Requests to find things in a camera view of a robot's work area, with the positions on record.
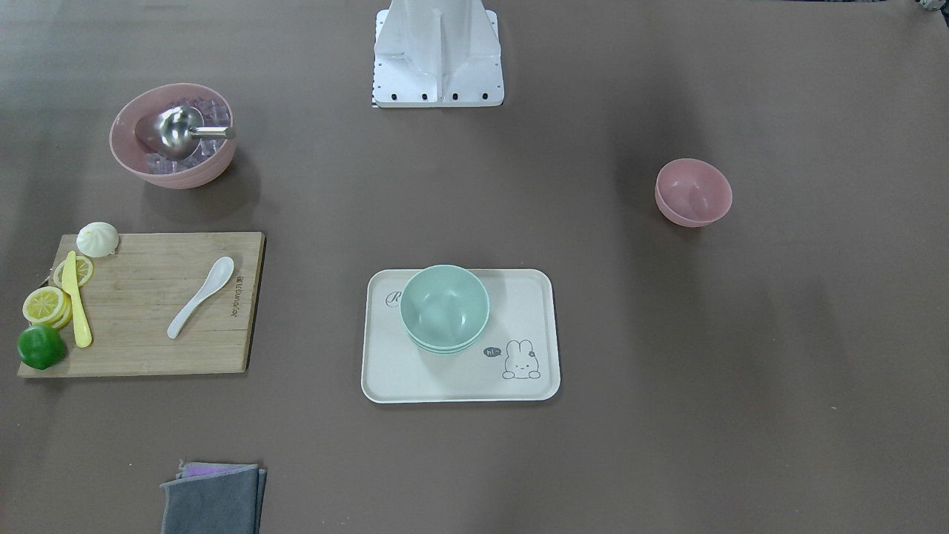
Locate small pink bowl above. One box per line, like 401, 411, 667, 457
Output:
655, 158, 733, 228

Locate white ceramic spoon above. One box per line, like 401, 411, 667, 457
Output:
166, 257, 235, 339

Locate green bowl stack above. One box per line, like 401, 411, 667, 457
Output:
400, 265, 491, 355

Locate large pink ice bowl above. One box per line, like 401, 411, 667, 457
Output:
108, 82, 237, 189

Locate cream rabbit tray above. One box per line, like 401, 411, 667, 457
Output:
360, 269, 561, 403

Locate steel ice scoop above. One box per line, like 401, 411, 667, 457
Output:
133, 105, 235, 161

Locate bamboo cutting board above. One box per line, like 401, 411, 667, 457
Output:
17, 232, 265, 378

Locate grey folded cloth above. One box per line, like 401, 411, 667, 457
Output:
160, 462, 268, 533

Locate white steamed bun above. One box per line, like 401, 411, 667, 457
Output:
76, 222, 121, 258

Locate lemon slice under knife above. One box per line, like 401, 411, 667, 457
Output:
50, 256, 94, 288

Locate yellow plastic knife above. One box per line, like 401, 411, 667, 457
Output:
61, 251, 93, 348

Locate stacked lemon slices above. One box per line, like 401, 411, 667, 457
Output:
22, 286, 73, 330

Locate green lime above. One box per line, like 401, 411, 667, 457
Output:
17, 324, 67, 369

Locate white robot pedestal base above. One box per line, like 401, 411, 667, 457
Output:
371, 1, 506, 108

